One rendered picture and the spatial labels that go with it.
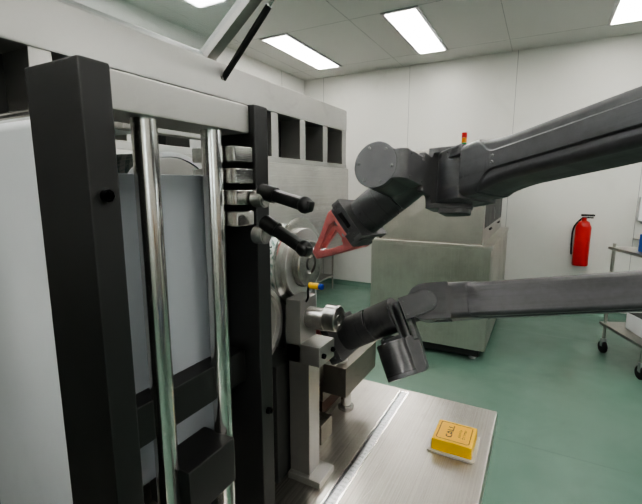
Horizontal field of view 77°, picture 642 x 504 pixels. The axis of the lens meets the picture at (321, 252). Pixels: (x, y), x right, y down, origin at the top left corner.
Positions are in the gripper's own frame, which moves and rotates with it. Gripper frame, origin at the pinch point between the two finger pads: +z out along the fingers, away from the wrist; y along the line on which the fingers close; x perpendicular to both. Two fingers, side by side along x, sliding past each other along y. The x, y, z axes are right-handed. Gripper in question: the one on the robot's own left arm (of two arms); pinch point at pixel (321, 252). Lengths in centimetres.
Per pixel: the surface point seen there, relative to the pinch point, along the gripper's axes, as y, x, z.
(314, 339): -2.1, -10.9, 8.2
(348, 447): 8.7, -29.9, 21.3
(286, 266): -5.1, 0.4, 3.7
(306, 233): 0.6, 4.1, 0.7
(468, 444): 16.2, -40.0, 4.2
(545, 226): 452, -24, -25
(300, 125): 53, 49, 8
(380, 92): 440, 222, 25
